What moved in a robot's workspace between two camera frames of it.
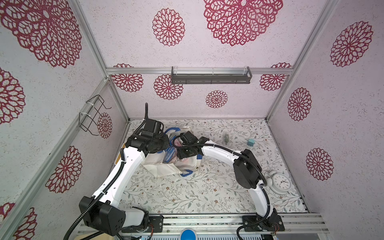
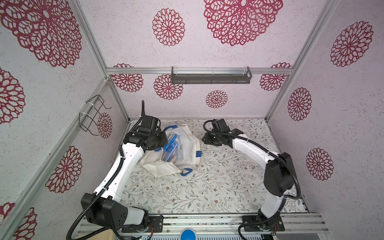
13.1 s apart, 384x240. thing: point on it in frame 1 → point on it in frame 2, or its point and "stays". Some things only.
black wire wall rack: [85, 120] stays
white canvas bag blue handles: [167, 162] stays
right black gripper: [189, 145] → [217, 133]
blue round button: [188, 234] stays
